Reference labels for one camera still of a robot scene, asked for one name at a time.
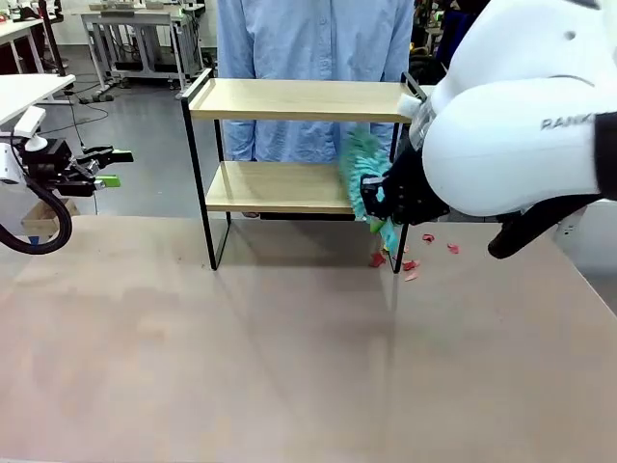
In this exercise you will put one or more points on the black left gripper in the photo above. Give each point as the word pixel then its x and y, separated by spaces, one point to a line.
pixel 48 166

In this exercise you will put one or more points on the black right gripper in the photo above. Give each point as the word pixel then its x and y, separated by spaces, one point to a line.
pixel 414 193

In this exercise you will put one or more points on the teal chenille duster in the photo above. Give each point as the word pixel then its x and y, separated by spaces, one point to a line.
pixel 359 159

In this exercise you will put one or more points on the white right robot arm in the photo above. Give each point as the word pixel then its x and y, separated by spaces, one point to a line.
pixel 506 144

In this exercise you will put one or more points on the person's right hand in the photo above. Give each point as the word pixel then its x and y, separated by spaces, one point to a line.
pixel 252 215

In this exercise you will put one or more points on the brown cardboard box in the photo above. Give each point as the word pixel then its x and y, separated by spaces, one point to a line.
pixel 38 219

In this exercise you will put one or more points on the white table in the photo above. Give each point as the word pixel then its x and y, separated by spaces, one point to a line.
pixel 426 90
pixel 29 91

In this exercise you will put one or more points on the black stand pole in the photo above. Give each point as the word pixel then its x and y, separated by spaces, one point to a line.
pixel 55 48

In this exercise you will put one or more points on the black bag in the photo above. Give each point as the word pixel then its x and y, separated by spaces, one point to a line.
pixel 426 70

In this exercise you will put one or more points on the grey metal workbench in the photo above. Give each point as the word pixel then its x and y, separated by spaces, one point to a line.
pixel 130 19

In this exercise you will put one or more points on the white desk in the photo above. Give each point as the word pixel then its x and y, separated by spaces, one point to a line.
pixel 19 29

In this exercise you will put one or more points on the person in blue shirt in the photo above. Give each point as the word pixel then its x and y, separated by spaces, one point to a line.
pixel 313 38

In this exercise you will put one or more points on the person in dark clothes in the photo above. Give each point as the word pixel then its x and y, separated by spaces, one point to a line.
pixel 453 24

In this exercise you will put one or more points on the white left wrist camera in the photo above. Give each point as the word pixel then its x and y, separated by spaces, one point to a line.
pixel 29 123

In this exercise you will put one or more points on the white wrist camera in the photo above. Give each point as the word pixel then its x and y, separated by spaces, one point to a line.
pixel 407 105
pixel 29 123

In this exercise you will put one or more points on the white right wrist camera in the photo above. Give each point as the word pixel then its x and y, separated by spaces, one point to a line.
pixel 407 105

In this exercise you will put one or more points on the black frame wooden shelf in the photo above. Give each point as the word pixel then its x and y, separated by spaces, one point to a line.
pixel 270 113

